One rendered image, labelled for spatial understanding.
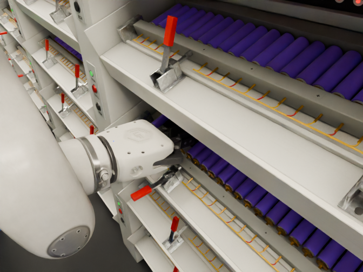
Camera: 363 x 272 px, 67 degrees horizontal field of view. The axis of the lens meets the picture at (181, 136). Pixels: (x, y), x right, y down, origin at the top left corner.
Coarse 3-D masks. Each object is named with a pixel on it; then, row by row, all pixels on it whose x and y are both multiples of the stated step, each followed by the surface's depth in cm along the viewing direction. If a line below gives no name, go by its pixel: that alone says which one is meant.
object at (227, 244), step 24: (120, 120) 58; (192, 216) 45; (216, 216) 44; (264, 216) 42; (216, 240) 41; (240, 240) 40; (288, 240) 39; (240, 264) 38; (264, 264) 38; (336, 264) 35
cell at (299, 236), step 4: (304, 220) 38; (300, 224) 38; (304, 224) 37; (308, 224) 37; (312, 224) 37; (296, 228) 38; (300, 228) 37; (304, 228) 37; (308, 228) 37; (312, 228) 37; (292, 232) 38; (296, 232) 37; (300, 232) 37; (304, 232) 37; (308, 232) 37; (292, 236) 37; (296, 236) 37; (300, 236) 37; (304, 236) 37; (296, 240) 37; (300, 240) 37; (304, 240) 37; (300, 244) 37
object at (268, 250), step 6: (186, 174) 50; (192, 180) 48; (204, 192) 46; (210, 198) 45; (216, 204) 44; (228, 216) 43; (240, 222) 41; (246, 228) 41; (252, 234) 40; (258, 240) 39; (264, 246) 38; (270, 252) 38; (276, 258) 37; (282, 264) 36; (288, 264) 36; (288, 270) 36; (294, 270) 36
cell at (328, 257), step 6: (330, 246) 35; (336, 246) 35; (342, 246) 35; (324, 252) 35; (330, 252) 34; (336, 252) 34; (342, 252) 35; (318, 258) 35; (324, 258) 34; (330, 258) 34; (336, 258) 34; (330, 264) 34
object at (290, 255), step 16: (192, 176) 47; (208, 176) 46; (192, 192) 47; (208, 192) 45; (224, 192) 43; (224, 208) 43; (240, 208) 41; (256, 224) 39; (272, 240) 37; (288, 256) 35; (304, 256) 35
